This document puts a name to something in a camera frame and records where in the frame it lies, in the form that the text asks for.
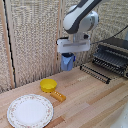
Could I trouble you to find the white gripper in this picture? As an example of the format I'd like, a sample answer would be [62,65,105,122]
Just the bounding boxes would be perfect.
[56,35,91,64]

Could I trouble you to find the cobalt blue cup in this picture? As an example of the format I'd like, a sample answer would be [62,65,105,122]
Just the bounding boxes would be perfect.
[60,52,76,72]

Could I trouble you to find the black oven rack tray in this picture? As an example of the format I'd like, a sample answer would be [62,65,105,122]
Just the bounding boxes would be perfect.
[79,63,112,85]

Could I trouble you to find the yellow plastic pan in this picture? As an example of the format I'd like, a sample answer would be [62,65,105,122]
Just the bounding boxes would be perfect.
[39,78,67,103]

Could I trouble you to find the black dish rack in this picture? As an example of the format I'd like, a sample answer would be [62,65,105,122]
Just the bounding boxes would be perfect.
[92,37,128,80]

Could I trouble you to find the white floral-rim plate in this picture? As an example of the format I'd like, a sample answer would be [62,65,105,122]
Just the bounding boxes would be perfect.
[6,94,54,128]

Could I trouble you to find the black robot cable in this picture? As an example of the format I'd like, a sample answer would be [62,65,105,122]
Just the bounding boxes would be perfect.
[90,23,128,45]

